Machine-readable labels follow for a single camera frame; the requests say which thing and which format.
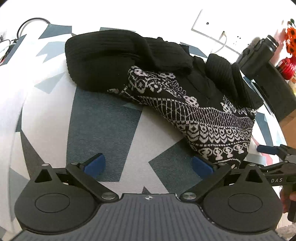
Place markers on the black bottle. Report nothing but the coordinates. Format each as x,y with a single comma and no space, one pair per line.
256,58

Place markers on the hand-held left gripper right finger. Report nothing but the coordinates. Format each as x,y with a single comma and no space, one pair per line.
201,165

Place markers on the orange flowers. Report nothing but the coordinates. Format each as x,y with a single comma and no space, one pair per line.
292,37

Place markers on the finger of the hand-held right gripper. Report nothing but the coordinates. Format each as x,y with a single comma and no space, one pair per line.
275,165
266,149

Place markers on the red shiny container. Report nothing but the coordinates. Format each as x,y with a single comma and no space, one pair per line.
288,68

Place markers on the white wall socket panel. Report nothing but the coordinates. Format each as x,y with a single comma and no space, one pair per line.
205,23

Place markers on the black white patterned sweater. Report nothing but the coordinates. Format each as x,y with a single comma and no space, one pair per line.
161,69

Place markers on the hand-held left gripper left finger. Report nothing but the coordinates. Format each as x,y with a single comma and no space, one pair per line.
96,165

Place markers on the person's right hand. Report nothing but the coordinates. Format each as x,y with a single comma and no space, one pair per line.
284,200

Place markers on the white power wall outlet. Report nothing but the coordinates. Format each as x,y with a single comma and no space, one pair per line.
237,40

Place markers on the geometric patterned table mat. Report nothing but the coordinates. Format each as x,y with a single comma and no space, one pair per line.
97,129

